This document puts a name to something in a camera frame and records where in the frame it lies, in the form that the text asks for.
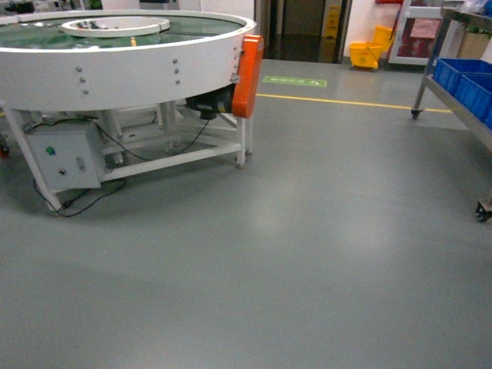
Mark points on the orange motor cover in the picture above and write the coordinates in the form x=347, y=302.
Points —
x=249, y=68

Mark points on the blue crate on cart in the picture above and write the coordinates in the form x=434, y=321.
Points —
x=469, y=82

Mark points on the grey electrical control box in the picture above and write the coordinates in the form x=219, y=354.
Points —
x=69, y=155

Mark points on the yellow mop bucket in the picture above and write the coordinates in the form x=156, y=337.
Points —
x=367, y=54

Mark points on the white round conveyor table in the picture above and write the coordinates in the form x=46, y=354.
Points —
x=128, y=72

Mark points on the black motor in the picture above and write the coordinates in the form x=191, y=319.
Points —
x=212, y=103

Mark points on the yellow wet floor sign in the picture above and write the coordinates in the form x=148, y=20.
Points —
x=332, y=21

